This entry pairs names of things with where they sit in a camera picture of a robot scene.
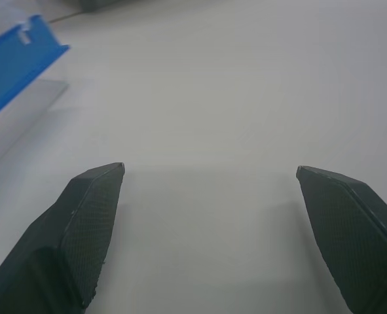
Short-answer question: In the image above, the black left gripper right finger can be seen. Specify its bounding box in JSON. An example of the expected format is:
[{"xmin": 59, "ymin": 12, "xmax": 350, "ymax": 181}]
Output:
[{"xmin": 295, "ymin": 165, "xmax": 387, "ymax": 314}]

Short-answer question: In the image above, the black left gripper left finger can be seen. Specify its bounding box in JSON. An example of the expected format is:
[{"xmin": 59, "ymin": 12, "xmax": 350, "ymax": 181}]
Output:
[{"xmin": 0, "ymin": 162, "xmax": 126, "ymax": 314}]

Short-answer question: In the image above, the clear box with blue lid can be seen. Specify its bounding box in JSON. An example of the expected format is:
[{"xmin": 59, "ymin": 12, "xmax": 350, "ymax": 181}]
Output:
[{"xmin": 0, "ymin": 0, "xmax": 71, "ymax": 174}]

